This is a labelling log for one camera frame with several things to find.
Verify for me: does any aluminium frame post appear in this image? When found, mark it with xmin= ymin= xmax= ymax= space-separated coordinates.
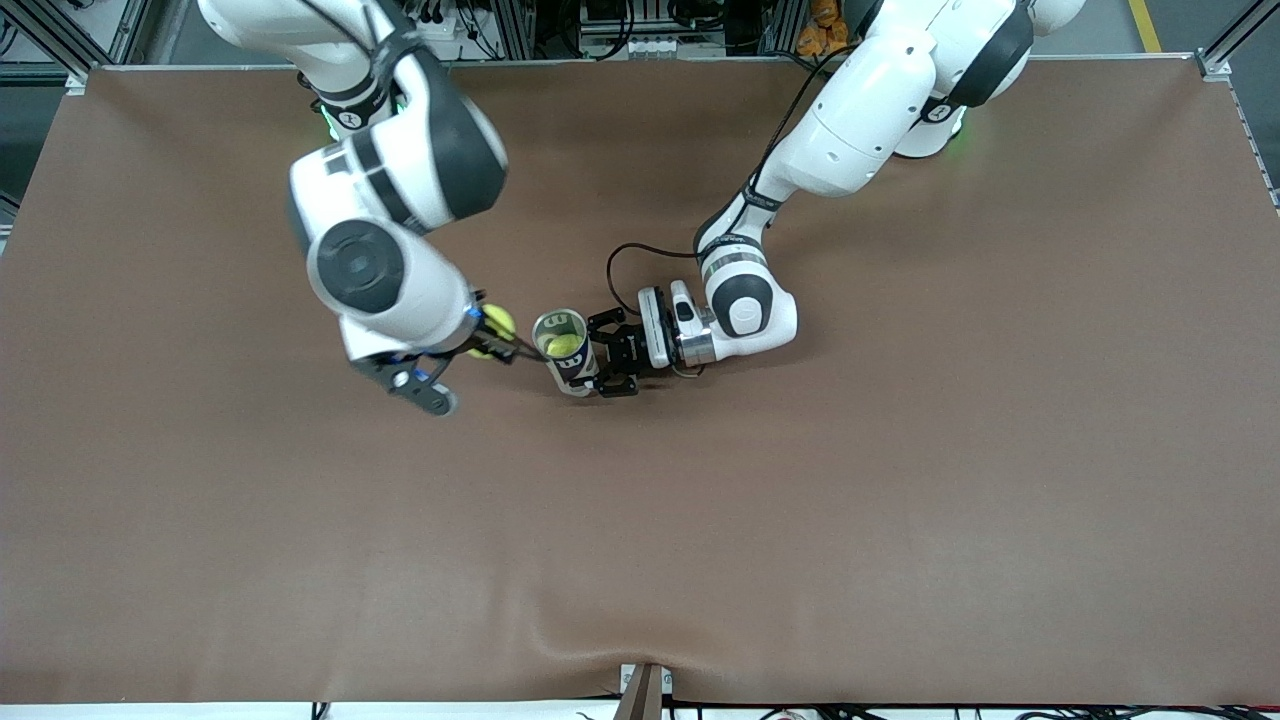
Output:
xmin=110 ymin=0 xmax=153 ymax=64

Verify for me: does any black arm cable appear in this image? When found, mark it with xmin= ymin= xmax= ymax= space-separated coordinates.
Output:
xmin=320 ymin=0 xmax=549 ymax=363
xmin=606 ymin=45 xmax=851 ymax=319

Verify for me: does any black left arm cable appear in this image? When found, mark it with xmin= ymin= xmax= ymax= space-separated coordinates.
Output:
xmin=606 ymin=45 xmax=851 ymax=319

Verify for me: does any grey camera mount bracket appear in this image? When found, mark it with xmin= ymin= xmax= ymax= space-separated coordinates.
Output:
xmin=620 ymin=663 xmax=674 ymax=720

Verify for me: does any aluminium frame corner profile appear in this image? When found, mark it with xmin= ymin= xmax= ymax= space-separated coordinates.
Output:
xmin=1195 ymin=0 xmax=1280 ymax=81

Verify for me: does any orange packaged goods pile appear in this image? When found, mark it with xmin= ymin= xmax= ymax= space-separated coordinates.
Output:
xmin=797 ymin=0 xmax=853 ymax=57

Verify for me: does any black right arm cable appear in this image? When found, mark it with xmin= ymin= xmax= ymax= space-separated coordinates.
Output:
xmin=320 ymin=0 xmax=549 ymax=363

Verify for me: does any brown table mat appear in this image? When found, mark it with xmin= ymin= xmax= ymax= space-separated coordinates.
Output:
xmin=0 ymin=58 xmax=1280 ymax=706

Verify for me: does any white blue tennis ball can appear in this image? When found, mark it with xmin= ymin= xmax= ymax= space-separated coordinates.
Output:
xmin=530 ymin=308 xmax=599 ymax=397

